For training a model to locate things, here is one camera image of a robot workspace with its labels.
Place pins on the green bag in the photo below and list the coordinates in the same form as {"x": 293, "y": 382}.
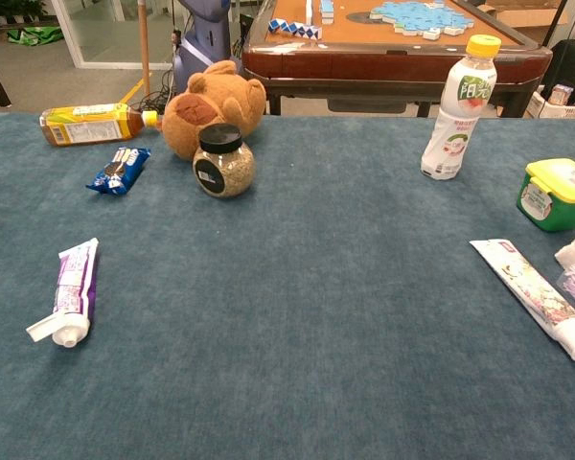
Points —
{"x": 33, "y": 36}

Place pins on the white glass partition frame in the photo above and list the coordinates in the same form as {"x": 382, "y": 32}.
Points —
{"x": 72, "y": 33}

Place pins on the green container yellow lid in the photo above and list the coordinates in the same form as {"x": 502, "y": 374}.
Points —
{"x": 556, "y": 201}

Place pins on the blue mahjong tile pile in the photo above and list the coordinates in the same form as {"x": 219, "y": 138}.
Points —
{"x": 421, "y": 16}

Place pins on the blue carpet table cover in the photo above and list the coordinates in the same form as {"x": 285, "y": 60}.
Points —
{"x": 287, "y": 287}

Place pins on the blue white snake cube toy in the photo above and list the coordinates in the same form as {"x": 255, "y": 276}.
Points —
{"x": 297, "y": 29}

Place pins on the brown mahjong table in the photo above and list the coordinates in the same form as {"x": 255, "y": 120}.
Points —
{"x": 364, "y": 62}

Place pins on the brown capybara plush toy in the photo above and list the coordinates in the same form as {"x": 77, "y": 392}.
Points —
{"x": 211, "y": 103}

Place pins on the purple white tube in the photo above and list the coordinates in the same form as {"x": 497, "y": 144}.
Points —
{"x": 76, "y": 282}

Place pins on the white floral toothpaste tube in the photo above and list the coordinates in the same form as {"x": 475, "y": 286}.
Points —
{"x": 532, "y": 287}

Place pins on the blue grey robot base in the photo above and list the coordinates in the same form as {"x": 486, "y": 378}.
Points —
{"x": 201, "y": 48}

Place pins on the white drink bottle yellow cap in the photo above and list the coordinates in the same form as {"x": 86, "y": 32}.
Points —
{"x": 455, "y": 124}

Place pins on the black fabric chair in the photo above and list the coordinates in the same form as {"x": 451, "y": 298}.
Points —
{"x": 572, "y": 62}

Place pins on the blue cookie packet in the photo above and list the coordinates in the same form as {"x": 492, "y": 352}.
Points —
{"x": 120, "y": 170}

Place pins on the glass jar black lid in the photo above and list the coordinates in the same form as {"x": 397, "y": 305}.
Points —
{"x": 225, "y": 167}

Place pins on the amber tea bottle yellow label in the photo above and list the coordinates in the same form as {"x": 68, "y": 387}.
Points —
{"x": 91, "y": 125}

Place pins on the white storage box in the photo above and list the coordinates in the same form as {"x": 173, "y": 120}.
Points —
{"x": 565, "y": 111}

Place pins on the wooden pole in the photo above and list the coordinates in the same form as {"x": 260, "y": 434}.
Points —
{"x": 144, "y": 48}

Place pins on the brown cardboard box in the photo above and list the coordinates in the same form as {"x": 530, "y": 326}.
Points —
{"x": 522, "y": 14}

